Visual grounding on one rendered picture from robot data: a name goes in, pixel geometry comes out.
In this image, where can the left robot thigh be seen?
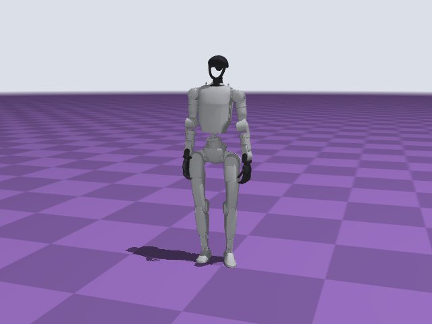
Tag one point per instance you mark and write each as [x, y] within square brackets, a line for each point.
[232, 164]

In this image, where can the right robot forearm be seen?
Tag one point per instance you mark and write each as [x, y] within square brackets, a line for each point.
[189, 141]

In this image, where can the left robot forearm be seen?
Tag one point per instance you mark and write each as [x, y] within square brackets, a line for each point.
[245, 143]

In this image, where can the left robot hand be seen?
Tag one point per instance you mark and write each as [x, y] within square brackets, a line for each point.
[246, 170]

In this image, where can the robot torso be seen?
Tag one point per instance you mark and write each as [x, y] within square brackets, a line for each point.
[215, 107]

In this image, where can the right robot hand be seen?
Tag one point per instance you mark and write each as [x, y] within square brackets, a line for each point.
[186, 162]

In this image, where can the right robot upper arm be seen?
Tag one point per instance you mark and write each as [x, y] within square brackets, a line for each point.
[191, 121]

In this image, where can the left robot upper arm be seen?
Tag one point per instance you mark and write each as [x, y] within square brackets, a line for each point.
[240, 98]

